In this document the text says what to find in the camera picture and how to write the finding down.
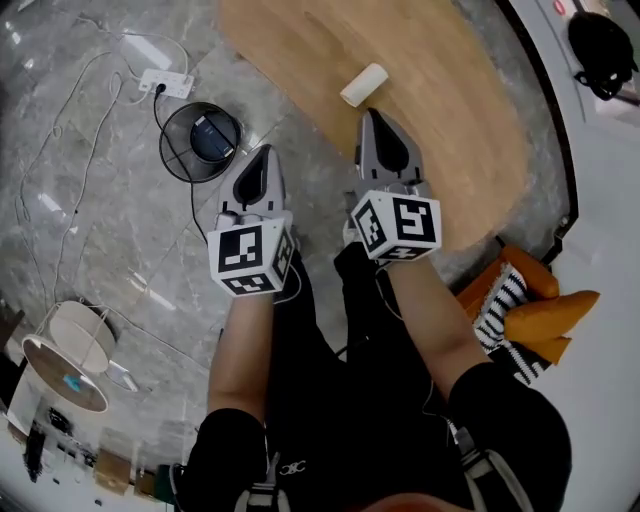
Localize black wire waste bin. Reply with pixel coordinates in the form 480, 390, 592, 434
158, 101, 246, 185

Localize person's white shoe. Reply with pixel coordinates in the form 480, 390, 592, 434
342, 189, 362, 247

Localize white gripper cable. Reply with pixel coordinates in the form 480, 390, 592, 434
273, 264, 304, 305

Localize black power cable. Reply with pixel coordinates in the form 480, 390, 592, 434
152, 82, 212, 247

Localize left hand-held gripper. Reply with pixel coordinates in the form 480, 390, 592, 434
206, 144, 297, 299

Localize wooden coffee table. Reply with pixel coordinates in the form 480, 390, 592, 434
217, 0, 534, 252

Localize person's left forearm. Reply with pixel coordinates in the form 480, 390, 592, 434
206, 294, 277, 427

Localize small orange sofa cushion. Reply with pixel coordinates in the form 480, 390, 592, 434
514, 335, 574, 367

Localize person's right forearm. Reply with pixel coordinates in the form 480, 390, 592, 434
387, 257, 494, 397

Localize person's black trousers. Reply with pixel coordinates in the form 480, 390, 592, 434
264, 242, 454, 481

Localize grey harness strap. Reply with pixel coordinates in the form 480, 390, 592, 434
449, 424, 534, 512
234, 452, 292, 512

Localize white power strip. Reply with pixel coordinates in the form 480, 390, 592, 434
138, 68, 196, 99

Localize black backpack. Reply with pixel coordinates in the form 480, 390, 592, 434
567, 10, 640, 102

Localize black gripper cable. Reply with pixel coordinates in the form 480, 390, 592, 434
374, 264, 437, 417

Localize round wooden side table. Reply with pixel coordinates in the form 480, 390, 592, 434
20, 299, 119, 414

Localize black white striped blanket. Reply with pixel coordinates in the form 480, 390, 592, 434
472, 262, 552, 387

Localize person's black shirt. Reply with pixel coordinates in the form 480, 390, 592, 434
169, 362, 574, 512

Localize long white floor cable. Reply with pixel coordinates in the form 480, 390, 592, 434
14, 17, 192, 302

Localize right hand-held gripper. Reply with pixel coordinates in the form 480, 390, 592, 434
349, 108, 443, 263

